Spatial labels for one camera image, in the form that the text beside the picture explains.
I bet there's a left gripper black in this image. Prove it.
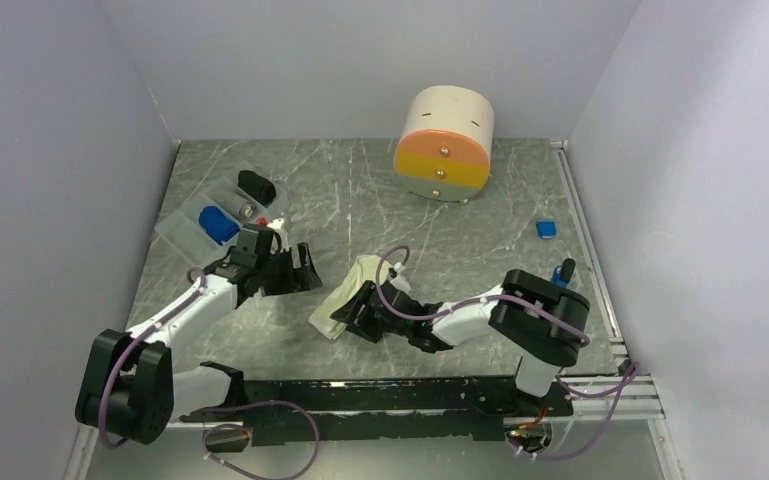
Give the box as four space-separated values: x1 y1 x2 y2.
256 242 321 297

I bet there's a cream yellow cloth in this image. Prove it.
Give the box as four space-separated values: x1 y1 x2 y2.
308 255 381 340

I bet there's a blue underwear white trim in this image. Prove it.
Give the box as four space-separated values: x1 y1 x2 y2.
198 205 240 245

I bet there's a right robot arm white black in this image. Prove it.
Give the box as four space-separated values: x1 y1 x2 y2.
326 269 590 415

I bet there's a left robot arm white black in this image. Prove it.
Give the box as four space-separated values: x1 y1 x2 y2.
75 224 323 448

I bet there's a black rolled sock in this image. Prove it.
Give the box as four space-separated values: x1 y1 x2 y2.
237 170 277 207

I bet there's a clear plastic compartment tray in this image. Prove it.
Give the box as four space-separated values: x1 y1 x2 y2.
155 161 290 266

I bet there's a round drawer cabinet orange yellow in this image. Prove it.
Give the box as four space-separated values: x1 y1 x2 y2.
394 85 495 204

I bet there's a small blue block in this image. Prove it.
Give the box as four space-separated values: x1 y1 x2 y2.
535 220 557 239

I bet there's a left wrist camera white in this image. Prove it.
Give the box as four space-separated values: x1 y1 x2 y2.
256 216 291 252

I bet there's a small metal ring object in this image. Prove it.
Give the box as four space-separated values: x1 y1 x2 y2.
240 203 256 218

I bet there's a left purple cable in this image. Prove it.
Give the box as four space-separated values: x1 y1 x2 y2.
97 266 321 480

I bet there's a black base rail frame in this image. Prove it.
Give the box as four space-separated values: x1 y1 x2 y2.
181 371 573 446

